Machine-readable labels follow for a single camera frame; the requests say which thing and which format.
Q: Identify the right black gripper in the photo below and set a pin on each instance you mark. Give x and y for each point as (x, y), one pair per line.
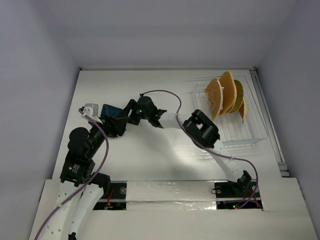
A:
(133, 113)

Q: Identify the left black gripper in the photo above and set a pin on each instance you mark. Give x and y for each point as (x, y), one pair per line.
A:
(115, 126)

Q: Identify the blue triangular plate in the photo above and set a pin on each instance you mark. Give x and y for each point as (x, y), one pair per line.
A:
(110, 110)

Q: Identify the triangular woven bamboo plate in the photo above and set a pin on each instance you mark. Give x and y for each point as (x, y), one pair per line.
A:
(214, 94)

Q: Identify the round woven bamboo plate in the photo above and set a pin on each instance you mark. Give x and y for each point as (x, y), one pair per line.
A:
(229, 92)

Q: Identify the green-rimmed round bamboo plate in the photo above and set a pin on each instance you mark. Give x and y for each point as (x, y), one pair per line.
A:
(239, 96)

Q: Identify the fish-shaped bamboo plate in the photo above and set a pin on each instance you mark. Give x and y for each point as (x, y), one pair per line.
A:
(243, 110)

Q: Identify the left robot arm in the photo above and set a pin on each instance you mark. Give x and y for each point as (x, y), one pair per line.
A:
(81, 189)

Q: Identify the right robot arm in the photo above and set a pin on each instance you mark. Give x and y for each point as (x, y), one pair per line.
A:
(203, 133)

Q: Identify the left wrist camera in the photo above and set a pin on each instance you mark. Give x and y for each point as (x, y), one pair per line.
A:
(90, 109)

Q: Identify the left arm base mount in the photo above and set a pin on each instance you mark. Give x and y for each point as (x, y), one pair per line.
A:
(115, 200)

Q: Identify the clear wire dish rack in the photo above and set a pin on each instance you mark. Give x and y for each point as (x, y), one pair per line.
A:
(234, 131)

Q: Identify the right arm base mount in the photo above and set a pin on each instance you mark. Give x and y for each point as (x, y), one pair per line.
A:
(229, 199)

